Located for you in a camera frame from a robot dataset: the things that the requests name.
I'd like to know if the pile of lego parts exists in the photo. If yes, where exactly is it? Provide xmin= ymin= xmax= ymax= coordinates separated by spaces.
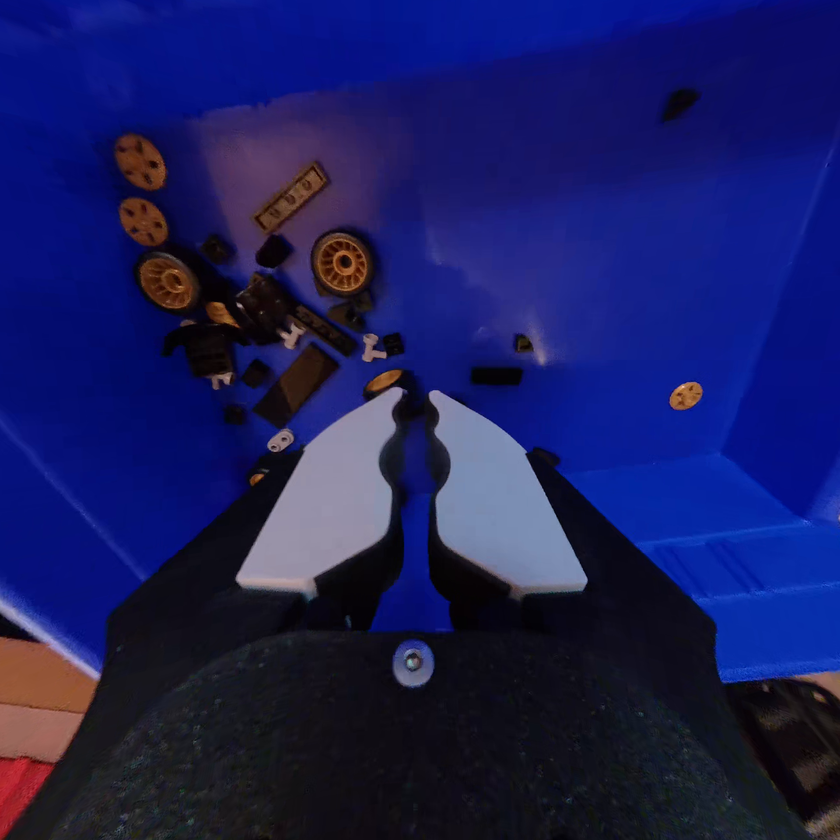
xmin=112 ymin=86 xmax=710 ymax=489

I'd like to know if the blue plastic bin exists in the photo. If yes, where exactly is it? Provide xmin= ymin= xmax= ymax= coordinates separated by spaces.
xmin=0 ymin=0 xmax=840 ymax=686

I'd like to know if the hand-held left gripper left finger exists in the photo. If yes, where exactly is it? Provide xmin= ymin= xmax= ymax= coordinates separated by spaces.
xmin=237 ymin=389 xmax=408 ymax=598

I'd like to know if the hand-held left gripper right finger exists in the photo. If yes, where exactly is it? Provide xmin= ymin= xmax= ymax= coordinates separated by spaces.
xmin=427 ymin=389 xmax=589 ymax=602

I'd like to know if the red plastic bin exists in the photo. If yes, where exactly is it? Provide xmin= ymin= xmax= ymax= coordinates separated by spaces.
xmin=0 ymin=758 xmax=60 ymax=840

